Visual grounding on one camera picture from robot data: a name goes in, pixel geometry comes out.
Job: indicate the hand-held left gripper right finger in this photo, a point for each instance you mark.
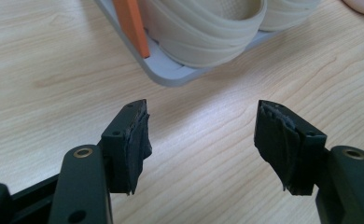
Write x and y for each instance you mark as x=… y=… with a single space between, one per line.
x=290 y=149

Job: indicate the cream clog shoe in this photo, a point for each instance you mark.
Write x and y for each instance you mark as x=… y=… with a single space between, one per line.
x=282 y=18

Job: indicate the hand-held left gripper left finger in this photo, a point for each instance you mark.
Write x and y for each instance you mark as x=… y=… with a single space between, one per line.
x=122 y=152

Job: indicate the pink slipper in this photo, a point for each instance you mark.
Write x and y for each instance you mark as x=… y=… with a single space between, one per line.
x=362 y=6

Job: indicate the stack of cream bowls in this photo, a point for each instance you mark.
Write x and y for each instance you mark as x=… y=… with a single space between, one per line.
x=202 y=40

